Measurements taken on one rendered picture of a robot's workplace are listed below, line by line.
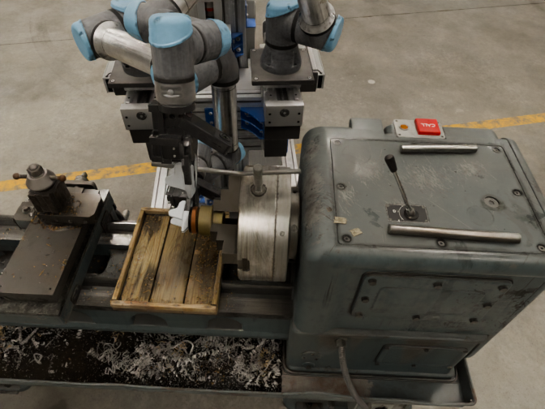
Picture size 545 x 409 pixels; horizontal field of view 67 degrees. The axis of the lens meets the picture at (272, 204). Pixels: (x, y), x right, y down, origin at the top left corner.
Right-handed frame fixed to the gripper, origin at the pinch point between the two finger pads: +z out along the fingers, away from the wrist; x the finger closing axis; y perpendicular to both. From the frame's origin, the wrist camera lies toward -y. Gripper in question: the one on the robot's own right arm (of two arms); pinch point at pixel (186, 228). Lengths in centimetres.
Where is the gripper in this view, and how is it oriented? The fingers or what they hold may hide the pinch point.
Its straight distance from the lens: 114.1
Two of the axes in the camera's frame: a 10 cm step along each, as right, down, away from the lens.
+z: -0.6, 7.6, -6.5
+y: -10.0, -0.6, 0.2
